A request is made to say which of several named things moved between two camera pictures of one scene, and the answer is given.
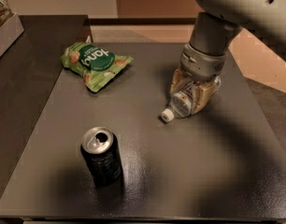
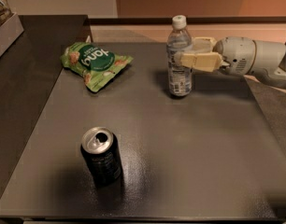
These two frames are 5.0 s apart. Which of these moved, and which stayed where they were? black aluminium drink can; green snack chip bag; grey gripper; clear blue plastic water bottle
Moved: grey gripper; clear blue plastic water bottle
Stayed: green snack chip bag; black aluminium drink can
